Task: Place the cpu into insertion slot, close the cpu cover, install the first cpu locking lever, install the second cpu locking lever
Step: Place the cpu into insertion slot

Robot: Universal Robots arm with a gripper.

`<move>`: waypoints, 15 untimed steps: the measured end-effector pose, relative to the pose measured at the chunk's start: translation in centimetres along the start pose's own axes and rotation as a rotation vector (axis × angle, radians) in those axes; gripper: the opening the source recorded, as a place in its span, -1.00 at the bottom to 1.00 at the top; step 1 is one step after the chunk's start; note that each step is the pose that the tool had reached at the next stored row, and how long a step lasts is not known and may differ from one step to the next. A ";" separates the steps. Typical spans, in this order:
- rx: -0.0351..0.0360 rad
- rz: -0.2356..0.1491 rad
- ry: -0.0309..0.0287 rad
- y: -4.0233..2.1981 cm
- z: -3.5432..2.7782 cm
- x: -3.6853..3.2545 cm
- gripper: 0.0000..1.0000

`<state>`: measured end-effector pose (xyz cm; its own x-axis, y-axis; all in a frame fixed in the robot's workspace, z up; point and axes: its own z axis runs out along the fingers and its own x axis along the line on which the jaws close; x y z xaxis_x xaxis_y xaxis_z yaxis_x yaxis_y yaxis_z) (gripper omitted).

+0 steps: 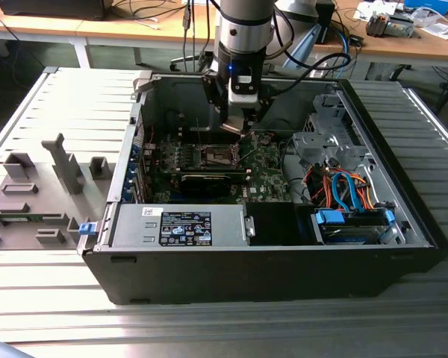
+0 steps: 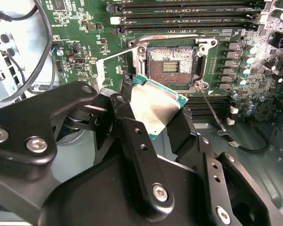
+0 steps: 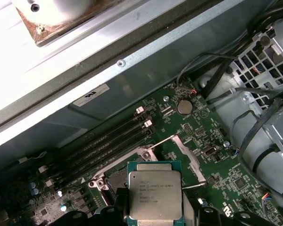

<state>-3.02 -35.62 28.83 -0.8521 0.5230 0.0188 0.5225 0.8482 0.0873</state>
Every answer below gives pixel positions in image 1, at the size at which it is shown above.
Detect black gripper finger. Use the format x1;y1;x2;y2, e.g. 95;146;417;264
245;94;274;127
202;72;229;126

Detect metal locking lever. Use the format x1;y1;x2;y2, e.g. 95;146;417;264
195;116;205;151

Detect CPU socket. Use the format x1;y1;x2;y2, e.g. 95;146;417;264
201;143;236;169

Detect office chair base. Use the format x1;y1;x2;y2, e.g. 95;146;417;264
169;54;202;74

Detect green motherboard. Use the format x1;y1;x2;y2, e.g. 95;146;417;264
143;128;295;205

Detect metal drive cage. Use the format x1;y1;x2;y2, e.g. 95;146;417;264
291;92;376;176

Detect black upright box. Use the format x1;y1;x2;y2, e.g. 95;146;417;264
315;0;336;45

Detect black graphics card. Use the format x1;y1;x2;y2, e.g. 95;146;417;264
178;172;233;199

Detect black plastic shroud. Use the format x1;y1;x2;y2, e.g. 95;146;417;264
245;202;317;247

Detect hard disk in blue carrier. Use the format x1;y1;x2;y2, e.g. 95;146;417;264
312;208;396;246

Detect wooden desk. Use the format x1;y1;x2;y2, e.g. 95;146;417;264
313;0;448;69
0;0;220;49

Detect grey desk device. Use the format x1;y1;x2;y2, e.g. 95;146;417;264
365;10;416;38

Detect grey power supply unit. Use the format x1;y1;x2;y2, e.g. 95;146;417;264
111;204;247;248

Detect black PC case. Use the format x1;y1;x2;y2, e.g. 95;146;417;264
81;72;448;307

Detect large black box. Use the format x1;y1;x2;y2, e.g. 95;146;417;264
0;0;111;20

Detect blue cardboard box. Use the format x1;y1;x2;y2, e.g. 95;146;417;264
402;0;448;15

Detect white papers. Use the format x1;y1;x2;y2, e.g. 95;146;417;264
420;21;448;41

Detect grey parts rack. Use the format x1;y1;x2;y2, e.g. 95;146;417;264
0;132;115;251

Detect green RAM stick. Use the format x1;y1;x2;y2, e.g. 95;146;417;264
1;215;44;224

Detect blue grey rounded object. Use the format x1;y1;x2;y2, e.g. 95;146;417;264
0;339;37;358

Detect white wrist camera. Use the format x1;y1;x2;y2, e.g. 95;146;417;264
228;74;259;108

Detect blue hanging cable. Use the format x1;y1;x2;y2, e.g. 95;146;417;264
338;31;355;72

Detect blue disk wire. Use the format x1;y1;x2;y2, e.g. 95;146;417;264
330;169;364;213

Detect orange wire bundle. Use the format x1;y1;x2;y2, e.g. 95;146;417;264
308;166;378;212

